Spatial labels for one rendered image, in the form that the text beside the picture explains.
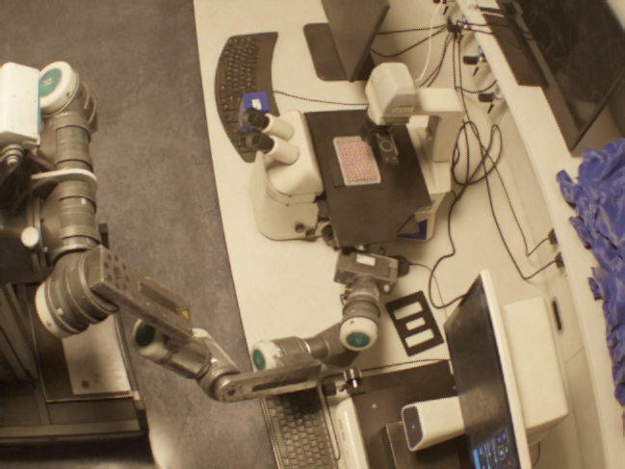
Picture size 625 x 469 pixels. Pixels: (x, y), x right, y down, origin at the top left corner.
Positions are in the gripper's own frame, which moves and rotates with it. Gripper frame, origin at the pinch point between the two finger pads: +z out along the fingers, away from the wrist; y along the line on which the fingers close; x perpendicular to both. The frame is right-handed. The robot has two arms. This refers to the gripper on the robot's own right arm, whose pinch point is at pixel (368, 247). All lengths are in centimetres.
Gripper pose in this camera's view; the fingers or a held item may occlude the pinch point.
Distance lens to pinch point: 204.3
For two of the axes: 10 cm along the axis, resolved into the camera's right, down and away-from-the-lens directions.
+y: 9.7, 2.5, 0.6
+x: 2.3, -7.3, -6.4
